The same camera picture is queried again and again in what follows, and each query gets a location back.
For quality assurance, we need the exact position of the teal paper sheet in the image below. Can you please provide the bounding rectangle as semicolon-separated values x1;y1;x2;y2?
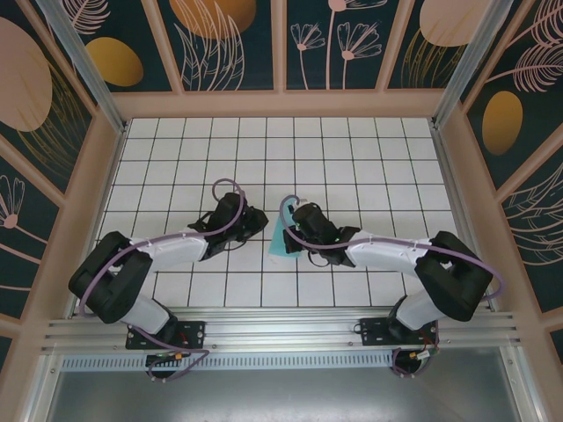
267;198;304;261

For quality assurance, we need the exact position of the grey metal sheet panel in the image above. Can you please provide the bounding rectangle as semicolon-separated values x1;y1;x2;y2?
43;367;537;422

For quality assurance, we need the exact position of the aluminium mounting rail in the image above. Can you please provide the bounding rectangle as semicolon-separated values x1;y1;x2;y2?
41;307;524;353

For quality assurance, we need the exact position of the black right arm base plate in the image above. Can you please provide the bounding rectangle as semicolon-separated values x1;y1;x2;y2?
359;316;439;347

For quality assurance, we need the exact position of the slotted grey cable duct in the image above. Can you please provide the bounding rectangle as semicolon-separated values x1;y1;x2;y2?
61;354;397;370

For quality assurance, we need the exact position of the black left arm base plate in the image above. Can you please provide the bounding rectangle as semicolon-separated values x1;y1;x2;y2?
126;320;207;351

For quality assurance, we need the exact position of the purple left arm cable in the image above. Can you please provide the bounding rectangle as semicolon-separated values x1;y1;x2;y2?
78;178;247;383

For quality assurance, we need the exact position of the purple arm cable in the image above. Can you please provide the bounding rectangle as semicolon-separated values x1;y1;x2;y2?
280;194;506;380
78;178;247;383

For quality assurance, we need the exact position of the aluminium side rail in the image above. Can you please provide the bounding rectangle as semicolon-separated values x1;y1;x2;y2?
428;122;501;313

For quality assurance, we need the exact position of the aluminium corner post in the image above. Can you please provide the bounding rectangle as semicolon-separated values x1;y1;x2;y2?
34;0;128;135
433;0;514;128

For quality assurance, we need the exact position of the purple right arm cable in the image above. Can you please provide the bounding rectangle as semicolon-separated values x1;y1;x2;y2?
280;194;506;380

